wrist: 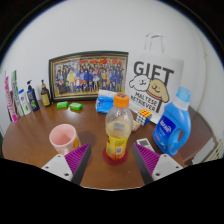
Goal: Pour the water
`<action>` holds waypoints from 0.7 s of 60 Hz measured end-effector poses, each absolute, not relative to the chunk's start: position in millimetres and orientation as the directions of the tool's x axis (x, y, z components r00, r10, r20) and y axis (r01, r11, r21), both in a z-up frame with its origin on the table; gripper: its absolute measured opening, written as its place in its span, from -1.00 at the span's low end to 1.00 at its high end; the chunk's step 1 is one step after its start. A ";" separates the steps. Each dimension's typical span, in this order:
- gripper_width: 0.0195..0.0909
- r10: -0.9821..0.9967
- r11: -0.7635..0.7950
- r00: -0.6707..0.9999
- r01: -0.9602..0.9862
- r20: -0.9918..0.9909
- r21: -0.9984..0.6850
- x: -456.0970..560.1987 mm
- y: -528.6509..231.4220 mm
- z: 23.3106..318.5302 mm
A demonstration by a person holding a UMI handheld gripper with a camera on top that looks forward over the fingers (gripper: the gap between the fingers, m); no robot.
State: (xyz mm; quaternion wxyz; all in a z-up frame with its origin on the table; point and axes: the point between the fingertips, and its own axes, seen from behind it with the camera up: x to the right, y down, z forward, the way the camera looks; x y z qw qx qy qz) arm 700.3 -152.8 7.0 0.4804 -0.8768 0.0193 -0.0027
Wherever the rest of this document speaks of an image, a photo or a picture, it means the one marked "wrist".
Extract orange-capped clear drink bottle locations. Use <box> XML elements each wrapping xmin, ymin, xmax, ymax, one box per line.
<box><xmin>104</xmin><ymin>93</ymin><xmax>135</xmax><ymax>160</ymax></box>

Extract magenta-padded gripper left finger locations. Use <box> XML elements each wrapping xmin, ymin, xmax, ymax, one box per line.
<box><xmin>41</xmin><ymin>143</ymin><xmax>93</xmax><ymax>186</ymax></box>

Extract blue detergent bottle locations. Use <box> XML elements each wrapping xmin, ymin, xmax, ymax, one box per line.
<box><xmin>152</xmin><ymin>86</ymin><xmax>193</xmax><ymax>157</ymax></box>

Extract amber pump bottle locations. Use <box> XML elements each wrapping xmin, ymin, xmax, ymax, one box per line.
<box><xmin>39</xmin><ymin>79</ymin><xmax>52</xmax><ymax>108</ymax></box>

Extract white remote control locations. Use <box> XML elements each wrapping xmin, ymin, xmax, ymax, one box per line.
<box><xmin>136</xmin><ymin>137</ymin><xmax>156</xmax><ymax>154</ymax></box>

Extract small green box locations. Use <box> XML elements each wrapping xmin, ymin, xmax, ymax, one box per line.
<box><xmin>55</xmin><ymin>100</ymin><xmax>70</xmax><ymax>110</ymax></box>
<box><xmin>68</xmin><ymin>101</ymin><xmax>84</xmax><ymax>111</ymax></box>

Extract blue tissue pack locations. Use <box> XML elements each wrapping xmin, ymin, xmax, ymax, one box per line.
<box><xmin>95</xmin><ymin>89</ymin><xmax>118</xmax><ymax>114</ymax></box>

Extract framed group photo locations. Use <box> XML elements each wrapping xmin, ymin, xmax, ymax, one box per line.
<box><xmin>48</xmin><ymin>50</ymin><xmax>130</xmax><ymax>103</ymax></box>

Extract dark wooden side table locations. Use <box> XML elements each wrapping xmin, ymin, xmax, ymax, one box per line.
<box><xmin>181</xmin><ymin>105</ymin><xmax>214</xmax><ymax>164</ymax></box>

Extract pink mug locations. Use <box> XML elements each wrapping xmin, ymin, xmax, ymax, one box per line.
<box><xmin>48</xmin><ymin>123</ymin><xmax>81</xmax><ymax>156</ymax></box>

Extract small colourful snack packet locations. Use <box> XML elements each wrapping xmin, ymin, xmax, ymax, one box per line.
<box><xmin>131</xmin><ymin>119</ymin><xmax>141</xmax><ymax>132</ymax></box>

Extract white radiator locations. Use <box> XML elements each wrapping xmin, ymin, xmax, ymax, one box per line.
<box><xmin>204</xmin><ymin>138</ymin><xmax>224</xmax><ymax>163</ymax></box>

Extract white gift bag with dogs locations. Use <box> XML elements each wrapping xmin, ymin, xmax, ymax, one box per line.
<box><xmin>124</xmin><ymin>32</ymin><xmax>185</xmax><ymax>125</ymax></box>

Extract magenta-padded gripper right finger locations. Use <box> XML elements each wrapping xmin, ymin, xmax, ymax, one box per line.
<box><xmin>132</xmin><ymin>142</ymin><xmax>184</xmax><ymax>186</ymax></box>

